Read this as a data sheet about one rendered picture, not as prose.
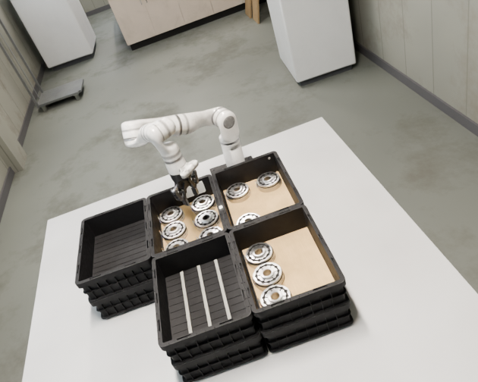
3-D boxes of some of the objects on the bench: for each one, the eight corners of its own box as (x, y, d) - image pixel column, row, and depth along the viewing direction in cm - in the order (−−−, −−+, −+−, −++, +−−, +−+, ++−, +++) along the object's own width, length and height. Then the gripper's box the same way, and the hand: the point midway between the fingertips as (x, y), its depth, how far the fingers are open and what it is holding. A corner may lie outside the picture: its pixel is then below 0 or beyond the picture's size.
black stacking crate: (244, 271, 186) (236, 251, 179) (315, 245, 186) (309, 224, 179) (270, 356, 154) (261, 335, 147) (356, 325, 154) (351, 303, 147)
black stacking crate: (104, 255, 218) (92, 237, 211) (165, 233, 218) (155, 214, 211) (102, 322, 186) (88, 304, 179) (173, 297, 186) (161, 277, 179)
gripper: (181, 154, 180) (196, 186, 190) (157, 178, 171) (173, 211, 181) (196, 156, 176) (210, 189, 185) (172, 181, 167) (188, 214, 177)
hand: (190, 197), depth 182 cm, fingers open, 5 cm apart
